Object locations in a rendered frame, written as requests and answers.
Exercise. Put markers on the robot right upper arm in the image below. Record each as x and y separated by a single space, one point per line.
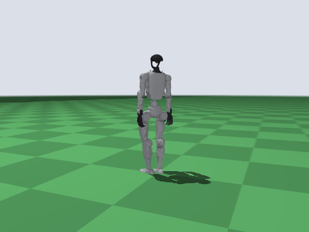
167 93

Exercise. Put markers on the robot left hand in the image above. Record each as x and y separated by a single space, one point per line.
139 119

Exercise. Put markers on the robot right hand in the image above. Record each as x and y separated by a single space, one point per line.
170 118

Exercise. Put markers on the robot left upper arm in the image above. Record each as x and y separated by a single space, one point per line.
143 78

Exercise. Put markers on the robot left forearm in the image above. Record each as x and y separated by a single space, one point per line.
140 102

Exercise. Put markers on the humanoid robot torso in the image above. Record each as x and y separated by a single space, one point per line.
155 88

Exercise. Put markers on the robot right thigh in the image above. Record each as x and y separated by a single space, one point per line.
159 128

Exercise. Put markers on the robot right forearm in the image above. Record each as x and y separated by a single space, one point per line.
168 104

